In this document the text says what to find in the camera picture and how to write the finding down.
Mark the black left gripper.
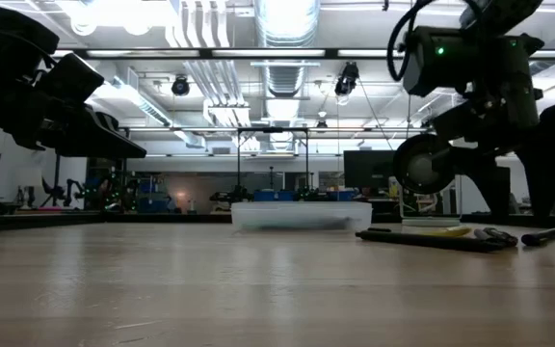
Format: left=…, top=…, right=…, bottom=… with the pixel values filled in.
left=0, top=67, right=147, bottom=160

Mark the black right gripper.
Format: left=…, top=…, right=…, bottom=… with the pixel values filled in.
left=431, top=89, right=555, bottom=221

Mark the black marker pen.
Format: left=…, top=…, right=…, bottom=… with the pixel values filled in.
left=520, top=227, right=555, bottom=248
left=473, top=227, right=519, bottom=249

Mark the yellow highlighter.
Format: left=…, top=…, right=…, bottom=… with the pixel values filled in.
left=424, top=226, right=474, bottom=238

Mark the long dark pen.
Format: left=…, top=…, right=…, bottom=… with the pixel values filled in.
left=355, top=229, right=504, bottom=254

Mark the clear plastic supply box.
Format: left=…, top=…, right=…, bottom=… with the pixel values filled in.
left=231, top=200, right=374, bottom=231

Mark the blue crate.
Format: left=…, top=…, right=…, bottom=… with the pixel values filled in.
left=137, top=192, right=172, bottom=214

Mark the black ceiling spotlight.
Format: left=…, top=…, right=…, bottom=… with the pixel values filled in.
left=171, top=74, right=191, bottom=96
left=333, top=61, right=360, bottom=97

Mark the black monitor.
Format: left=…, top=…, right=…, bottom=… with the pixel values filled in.
left=343, top=149, right=397, bottom=190

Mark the blue storage bin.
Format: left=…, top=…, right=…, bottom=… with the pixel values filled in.
left=252, top=190, right=298, bottom=202
left=325, top=190, right=358, bottom=202

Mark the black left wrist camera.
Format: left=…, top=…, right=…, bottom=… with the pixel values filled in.
left=40, top=52, right=105, bottom=105

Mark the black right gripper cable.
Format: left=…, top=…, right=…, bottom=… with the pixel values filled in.
left=385, top=0, right=436, bottom=83

